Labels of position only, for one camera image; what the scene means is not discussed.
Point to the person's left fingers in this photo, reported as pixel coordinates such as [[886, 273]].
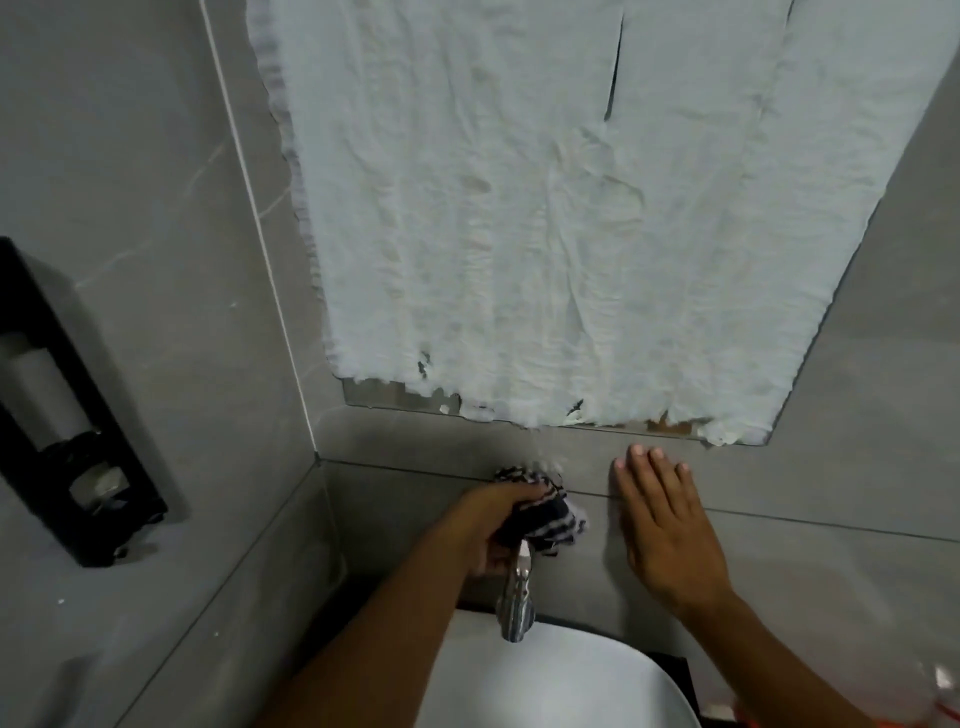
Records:
[[521, 499]]

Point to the white paper roll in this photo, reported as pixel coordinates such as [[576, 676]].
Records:
[[45, 390]]

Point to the person's left forearm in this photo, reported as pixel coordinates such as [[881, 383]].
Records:
[[375, 645]]

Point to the person's right middle finger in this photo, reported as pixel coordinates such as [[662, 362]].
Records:
[[648, 484]]

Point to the white sink basin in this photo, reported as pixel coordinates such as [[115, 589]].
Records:
[[547, 682]]

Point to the person's right forearm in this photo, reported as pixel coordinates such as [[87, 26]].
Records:
[[765, 667]]

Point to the wall mirror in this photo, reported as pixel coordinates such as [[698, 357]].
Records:
[[390, 396]]

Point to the person's right hand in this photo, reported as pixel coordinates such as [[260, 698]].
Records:
[[667, 540]]

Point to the black white striped cloth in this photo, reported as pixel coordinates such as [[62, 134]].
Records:
[[551, 521]]

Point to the black wall dispenser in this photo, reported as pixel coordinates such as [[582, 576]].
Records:
[[75, 465]]

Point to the person's left hand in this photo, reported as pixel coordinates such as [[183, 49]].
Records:
[[484, 521]]

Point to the chrome faucet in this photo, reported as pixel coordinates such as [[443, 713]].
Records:
[[516, 600]]

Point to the person's right little finger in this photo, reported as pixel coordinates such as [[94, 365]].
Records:
[[688, 501]]

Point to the white paper sheet covering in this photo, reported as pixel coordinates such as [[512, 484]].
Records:
[[555, 210]]

